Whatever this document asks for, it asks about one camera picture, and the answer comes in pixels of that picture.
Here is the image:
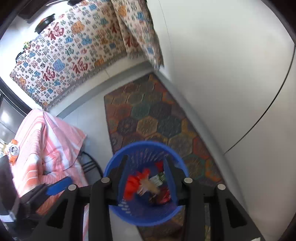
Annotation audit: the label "orange red snack bag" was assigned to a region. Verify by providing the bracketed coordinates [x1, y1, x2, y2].
[123, 168, 160, 201]

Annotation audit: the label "green white milk carton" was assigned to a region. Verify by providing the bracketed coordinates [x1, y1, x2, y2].
[149, 172, 166, 187]

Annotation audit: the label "red snack wrapper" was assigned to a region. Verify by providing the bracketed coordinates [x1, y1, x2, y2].
[149, 161, 171, 205]

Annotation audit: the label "blue plastic trash basket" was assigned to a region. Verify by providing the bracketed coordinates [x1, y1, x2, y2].
[104, 141, 189, 226]

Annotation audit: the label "white lower kitchen cabinets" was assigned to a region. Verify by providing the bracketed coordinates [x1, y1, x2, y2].
[148, 1, 295, 240]

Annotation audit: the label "pink striped tablecloth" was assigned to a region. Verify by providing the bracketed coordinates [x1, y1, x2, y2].
[9, 108, 90, 241]

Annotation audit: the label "crushed silver drink can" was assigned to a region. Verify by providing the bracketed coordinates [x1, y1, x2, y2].
[9, 144, 20, 158]

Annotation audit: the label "grey multi-door refrigerator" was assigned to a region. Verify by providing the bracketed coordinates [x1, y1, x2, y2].
[0, 79, 32, 143]

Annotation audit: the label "hexagon patterned floor mat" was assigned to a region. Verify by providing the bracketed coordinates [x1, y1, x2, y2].
[103, 72, 224, 241]

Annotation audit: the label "condiment bottle tray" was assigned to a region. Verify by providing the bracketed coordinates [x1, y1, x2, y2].
[15, 41, 32, 63]

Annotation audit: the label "patterned fu-character cloth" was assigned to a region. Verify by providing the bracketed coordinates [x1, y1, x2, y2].
[10, 1, 164, 110]

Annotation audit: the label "black clay pot orange lid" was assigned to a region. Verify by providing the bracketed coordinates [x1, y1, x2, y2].
[35, 14, 55, 34]

